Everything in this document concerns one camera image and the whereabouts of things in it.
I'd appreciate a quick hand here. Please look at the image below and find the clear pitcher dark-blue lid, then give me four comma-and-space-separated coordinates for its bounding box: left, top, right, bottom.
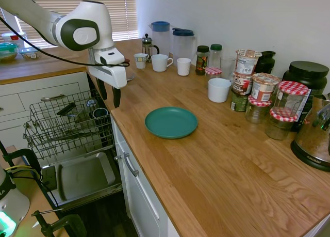
172, 27, 198, 65

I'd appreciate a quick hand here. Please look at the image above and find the brown red oatmeal cup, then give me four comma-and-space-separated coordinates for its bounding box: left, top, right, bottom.
233, 71, 254, 96

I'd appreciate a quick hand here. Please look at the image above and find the black utensil in rack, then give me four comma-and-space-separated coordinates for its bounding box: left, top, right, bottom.
56, 102, 77, 117

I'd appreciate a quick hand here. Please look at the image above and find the silver drawer handle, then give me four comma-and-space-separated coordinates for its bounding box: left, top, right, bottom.
40, 93, 68, 102

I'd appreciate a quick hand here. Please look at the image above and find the large black plastic tub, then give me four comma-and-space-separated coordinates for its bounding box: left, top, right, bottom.
282, 60, 330, 133

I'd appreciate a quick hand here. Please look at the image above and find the glass jar red checkered lid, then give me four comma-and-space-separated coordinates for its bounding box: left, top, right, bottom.
244, 94, 273, 124
265, 108, 299, 141

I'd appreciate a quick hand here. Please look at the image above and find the clear bottle green lid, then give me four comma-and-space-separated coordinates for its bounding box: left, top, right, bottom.
209, 43, 223, 69

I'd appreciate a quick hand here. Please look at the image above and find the small jar red checkered lid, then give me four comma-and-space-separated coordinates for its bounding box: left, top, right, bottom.
205, 67, 223, 89

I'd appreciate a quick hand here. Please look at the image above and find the white cup with pattern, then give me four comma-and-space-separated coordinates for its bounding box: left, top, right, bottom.
133, 53, 149, 69

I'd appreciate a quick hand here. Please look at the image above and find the small container blue lid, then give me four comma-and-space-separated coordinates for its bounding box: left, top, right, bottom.
19, 47, 42, 60

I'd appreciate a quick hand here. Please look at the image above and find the open steel dishwasher door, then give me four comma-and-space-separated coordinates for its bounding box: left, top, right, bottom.
41, 151, 123, 210

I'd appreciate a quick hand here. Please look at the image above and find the clear pitcher light-blue lid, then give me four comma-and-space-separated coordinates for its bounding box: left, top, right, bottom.
148, 21, 172, 59

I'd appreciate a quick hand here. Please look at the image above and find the dark spice jar green lid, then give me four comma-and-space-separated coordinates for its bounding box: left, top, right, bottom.
195, 45, 210, 76

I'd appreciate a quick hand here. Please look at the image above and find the white oatmeal cup foil lid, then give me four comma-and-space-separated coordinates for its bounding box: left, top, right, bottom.
235, 49, 263, 75

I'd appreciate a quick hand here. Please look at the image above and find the wide white cup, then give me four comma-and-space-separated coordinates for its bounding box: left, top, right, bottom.
208, 78, 232, 103

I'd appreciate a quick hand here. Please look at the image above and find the black screw clamp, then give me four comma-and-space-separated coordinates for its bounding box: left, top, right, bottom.
31, 208, 87, 237
2, 148, 42, 184

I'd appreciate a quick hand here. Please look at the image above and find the red oatmeal cup foil lid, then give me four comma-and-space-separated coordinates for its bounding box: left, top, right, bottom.
250, 72, 282, 102

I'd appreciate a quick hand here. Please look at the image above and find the white container red latch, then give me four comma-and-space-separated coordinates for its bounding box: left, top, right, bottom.
1, 32, 28, 45

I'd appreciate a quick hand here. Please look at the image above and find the silver cabinet door handle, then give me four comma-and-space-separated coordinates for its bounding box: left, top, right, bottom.
122, 152, 140, 178

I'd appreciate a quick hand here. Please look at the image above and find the plain small white cup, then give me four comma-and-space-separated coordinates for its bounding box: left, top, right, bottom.
176, 57, 192, 77

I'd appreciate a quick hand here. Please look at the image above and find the grey wire dishwasher rack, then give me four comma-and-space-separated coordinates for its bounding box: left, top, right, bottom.
23, 89, 116, 161

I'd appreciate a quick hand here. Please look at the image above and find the green tin can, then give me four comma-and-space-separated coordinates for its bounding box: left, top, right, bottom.
230, 88, 250, 113

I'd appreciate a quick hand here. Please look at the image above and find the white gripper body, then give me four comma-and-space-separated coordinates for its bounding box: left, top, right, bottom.
88, 65, 128, 90

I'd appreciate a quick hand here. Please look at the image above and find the stainless steel electric kettle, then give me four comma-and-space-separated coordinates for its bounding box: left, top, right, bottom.
290, 93, 330, 172

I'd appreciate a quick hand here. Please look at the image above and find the white mug with handle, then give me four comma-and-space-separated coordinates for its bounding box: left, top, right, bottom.
151, 54, 174, 72

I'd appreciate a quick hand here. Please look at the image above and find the food container green lid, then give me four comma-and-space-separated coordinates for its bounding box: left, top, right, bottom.
0, 42, 20, 64

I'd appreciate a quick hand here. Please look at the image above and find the glass French press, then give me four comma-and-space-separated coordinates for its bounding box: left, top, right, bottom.
141, 33, 160, 64

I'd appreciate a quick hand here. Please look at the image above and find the white cabinet door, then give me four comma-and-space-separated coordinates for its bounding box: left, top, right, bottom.
112, 118, 171, 237

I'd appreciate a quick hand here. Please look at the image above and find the clear drinking glass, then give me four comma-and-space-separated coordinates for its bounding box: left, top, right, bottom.
220, 56, 237, 80

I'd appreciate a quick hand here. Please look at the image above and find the teal green plate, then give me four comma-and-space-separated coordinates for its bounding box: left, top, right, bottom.
144, 106, 199, 139

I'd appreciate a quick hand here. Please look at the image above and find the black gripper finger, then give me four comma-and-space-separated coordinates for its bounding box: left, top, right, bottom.
112, 86, 122, 109
96, 77, 108, 101

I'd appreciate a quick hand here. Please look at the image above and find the dark mug in rack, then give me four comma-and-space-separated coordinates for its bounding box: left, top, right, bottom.
92, 107, 109, 120

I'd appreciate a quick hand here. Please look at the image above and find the tall jar red checkered lid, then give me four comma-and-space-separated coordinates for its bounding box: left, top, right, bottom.
272, 81, 309, 121

